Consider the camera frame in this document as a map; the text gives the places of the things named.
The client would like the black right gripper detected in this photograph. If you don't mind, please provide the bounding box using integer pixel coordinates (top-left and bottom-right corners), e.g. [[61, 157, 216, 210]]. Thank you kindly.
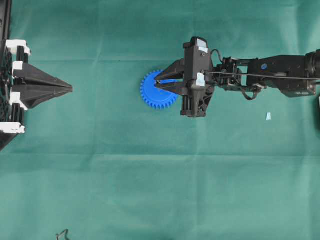
[[155, 36, 215, 118]]

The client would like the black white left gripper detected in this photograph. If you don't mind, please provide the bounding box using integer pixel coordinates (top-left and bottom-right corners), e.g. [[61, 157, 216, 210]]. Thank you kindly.
[[0, 39, 73, 148]]

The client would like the blue plastic gear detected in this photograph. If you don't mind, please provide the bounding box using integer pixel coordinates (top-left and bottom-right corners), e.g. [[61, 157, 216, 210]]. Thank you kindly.
[[139, 69, 178, 110]]

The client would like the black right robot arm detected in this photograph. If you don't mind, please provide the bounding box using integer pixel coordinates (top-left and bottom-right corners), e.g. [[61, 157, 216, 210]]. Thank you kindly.
[[155, 36, 320, 118]]

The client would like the small light blue tape piece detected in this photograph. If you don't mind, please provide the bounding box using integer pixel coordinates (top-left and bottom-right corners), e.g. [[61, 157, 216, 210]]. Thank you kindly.
[[265, 112, 272, 121]]

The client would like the green table mat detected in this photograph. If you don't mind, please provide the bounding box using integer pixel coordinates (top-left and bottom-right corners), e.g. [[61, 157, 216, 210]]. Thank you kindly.
[[0, 0, 320, 240]]

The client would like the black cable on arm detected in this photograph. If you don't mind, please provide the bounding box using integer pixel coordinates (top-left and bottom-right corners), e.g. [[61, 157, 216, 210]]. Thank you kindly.
[[201, 49, 320, 101]]

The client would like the black aluminium frame rail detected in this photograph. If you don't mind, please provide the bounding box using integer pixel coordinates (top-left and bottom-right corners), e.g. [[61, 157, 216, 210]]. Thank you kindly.
[[0, 0, 12, 80]]

